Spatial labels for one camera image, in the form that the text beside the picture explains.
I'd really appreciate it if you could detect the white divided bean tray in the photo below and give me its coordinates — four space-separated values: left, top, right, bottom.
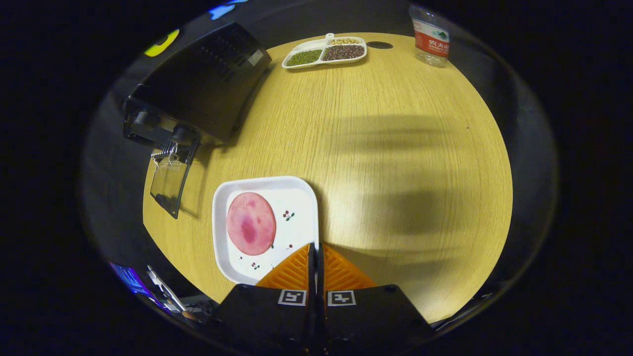
281 33 368 70

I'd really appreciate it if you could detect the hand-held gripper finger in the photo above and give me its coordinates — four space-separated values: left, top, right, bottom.
213 242 317 356
316 243 436 356

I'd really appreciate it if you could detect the black toaster oven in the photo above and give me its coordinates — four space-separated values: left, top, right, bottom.
123 22 272 220

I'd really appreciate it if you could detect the white elongated object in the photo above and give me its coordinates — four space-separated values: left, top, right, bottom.
146 266 187 313

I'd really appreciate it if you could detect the pink round food slice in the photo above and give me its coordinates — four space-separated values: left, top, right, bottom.
226 192 277 256

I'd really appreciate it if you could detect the blue lit screen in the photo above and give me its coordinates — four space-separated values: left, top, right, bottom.
110 262 161 305

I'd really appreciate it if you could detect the white square plate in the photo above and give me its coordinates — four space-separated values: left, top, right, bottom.
212 176 320 286

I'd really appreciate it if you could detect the clear plastic water bottle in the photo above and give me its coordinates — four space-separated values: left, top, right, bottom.
408 4 452 68

